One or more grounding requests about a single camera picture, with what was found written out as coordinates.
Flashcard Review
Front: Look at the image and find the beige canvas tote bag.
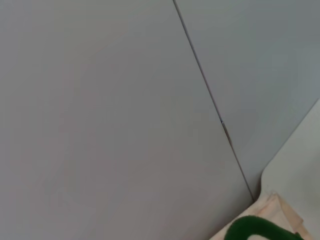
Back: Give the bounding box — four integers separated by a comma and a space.
208, 192, 313, 240

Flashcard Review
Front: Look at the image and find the dark green vegetable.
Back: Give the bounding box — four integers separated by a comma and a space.
224, 216, 305, 240

